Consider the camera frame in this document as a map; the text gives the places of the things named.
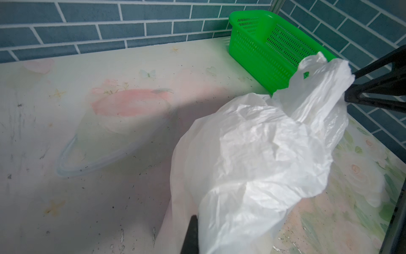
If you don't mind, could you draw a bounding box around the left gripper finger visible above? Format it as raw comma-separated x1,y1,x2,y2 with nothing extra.
180,215,199,254

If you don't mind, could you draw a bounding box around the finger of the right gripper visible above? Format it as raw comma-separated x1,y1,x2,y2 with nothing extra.
344,72,406,113
353,45,406,79

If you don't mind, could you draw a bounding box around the white plastic bag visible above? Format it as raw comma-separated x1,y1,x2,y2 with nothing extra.
170,53,355,254

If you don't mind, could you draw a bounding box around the green plastic basket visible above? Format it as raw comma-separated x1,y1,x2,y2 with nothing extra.
229,10,335,94

